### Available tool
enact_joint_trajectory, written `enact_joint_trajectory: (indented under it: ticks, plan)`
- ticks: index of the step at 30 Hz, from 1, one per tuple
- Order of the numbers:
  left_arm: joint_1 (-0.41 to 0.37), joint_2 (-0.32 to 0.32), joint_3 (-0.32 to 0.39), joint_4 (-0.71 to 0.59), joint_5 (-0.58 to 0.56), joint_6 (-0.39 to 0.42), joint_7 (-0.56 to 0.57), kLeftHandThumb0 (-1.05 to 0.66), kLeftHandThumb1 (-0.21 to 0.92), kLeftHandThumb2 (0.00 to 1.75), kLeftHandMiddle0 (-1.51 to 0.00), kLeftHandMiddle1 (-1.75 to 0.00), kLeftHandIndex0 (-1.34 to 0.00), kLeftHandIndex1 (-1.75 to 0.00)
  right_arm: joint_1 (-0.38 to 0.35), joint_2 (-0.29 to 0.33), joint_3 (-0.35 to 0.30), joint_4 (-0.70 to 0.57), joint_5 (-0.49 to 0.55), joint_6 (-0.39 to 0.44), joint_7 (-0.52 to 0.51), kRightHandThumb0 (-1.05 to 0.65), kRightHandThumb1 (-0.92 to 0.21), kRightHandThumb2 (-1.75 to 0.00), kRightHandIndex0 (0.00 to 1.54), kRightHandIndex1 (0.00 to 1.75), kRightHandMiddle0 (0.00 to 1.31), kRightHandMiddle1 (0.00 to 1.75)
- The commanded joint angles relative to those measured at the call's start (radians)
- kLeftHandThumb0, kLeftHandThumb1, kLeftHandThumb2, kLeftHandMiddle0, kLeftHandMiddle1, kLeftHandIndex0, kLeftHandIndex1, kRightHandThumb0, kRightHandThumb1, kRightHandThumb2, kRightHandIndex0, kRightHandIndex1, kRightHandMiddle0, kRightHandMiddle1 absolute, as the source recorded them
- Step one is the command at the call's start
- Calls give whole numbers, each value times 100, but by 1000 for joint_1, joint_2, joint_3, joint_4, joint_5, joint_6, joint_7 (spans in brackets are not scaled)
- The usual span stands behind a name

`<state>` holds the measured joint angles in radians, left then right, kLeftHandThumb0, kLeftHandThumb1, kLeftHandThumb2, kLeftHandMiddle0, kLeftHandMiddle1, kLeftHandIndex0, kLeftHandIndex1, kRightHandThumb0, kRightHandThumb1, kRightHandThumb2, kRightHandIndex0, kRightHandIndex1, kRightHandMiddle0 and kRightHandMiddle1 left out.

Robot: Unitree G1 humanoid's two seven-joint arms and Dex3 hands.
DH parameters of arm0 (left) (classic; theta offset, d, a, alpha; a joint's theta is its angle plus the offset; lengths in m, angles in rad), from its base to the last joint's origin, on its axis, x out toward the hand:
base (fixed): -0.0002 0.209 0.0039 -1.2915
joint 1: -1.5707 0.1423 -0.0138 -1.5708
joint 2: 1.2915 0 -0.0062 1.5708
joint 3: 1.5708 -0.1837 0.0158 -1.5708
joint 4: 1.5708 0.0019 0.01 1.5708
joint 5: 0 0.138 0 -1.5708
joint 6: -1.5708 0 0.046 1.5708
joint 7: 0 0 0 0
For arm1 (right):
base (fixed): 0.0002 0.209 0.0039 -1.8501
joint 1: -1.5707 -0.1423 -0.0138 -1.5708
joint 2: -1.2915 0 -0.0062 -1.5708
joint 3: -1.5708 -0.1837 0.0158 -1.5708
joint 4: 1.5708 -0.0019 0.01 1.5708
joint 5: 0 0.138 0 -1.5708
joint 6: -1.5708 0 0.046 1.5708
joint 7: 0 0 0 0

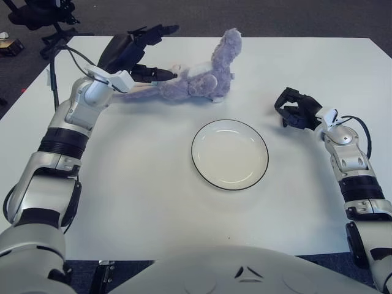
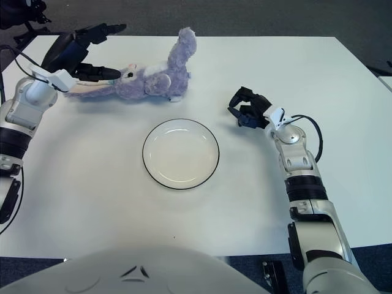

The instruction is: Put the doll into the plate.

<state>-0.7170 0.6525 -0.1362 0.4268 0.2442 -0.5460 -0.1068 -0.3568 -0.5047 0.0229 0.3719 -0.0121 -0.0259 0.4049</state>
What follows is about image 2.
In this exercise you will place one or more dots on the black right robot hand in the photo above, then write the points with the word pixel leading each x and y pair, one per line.
pixel 257 107

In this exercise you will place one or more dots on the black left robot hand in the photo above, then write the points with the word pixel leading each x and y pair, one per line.
pixel 65 52

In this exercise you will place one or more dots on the purple plush bunny doll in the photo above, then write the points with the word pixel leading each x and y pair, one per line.
pixel 153 82

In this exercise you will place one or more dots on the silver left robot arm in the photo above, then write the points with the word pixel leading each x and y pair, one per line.
pixel 21 107

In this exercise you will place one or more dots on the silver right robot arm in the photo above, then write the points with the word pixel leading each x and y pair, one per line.
pixel 300 162

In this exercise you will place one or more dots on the white plate with black rim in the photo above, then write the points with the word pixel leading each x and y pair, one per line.
pixel 180 154

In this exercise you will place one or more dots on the black office chair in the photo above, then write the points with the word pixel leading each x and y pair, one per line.
pixel 6 18

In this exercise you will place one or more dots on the white side table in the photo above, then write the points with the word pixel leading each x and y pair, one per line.
pixel 386 82

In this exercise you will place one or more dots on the grey robot torso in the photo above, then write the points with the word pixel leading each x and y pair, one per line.
pixel 137 272

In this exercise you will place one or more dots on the black metal bracket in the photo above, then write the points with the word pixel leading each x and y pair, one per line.
pixel 272 275

